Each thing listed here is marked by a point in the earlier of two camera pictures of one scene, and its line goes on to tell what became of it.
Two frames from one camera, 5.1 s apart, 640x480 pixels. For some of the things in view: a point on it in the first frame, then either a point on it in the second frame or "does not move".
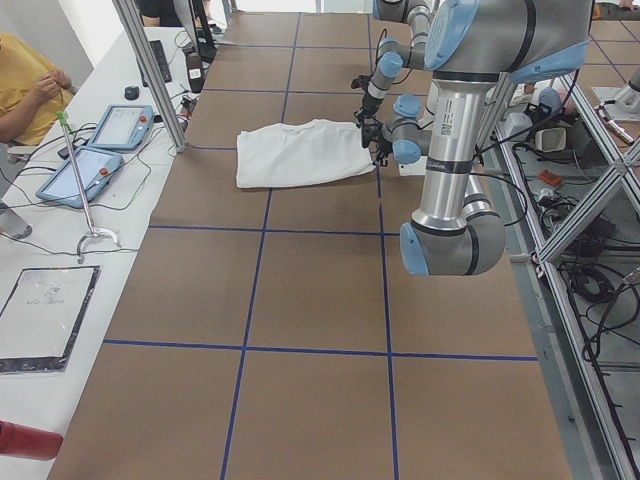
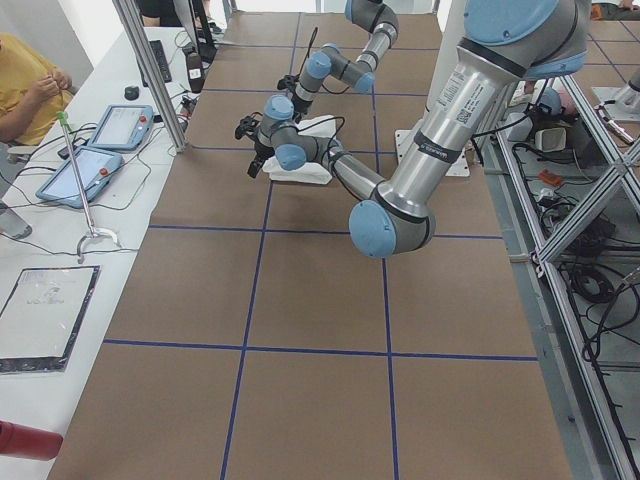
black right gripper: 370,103 -> 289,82
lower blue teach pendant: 97,169 does not move
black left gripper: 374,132 -> 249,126
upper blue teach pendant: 123,127 does not move
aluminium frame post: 151,75 does not move
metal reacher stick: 65,124 does not move
